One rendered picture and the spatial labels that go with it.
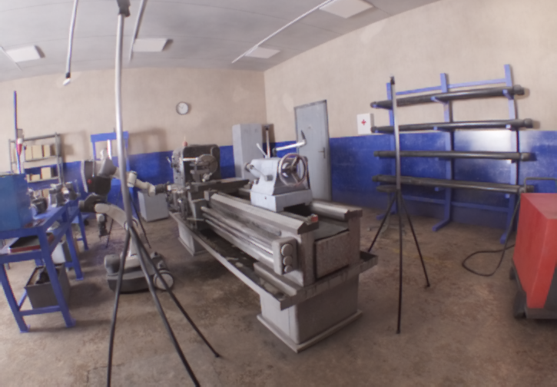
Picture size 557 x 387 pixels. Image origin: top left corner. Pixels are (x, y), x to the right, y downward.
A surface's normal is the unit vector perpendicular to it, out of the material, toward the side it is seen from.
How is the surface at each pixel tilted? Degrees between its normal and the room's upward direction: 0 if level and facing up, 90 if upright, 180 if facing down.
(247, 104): 90
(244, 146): 90
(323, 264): 90
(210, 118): 90
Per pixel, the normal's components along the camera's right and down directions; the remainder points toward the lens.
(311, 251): 0.55, 0.06
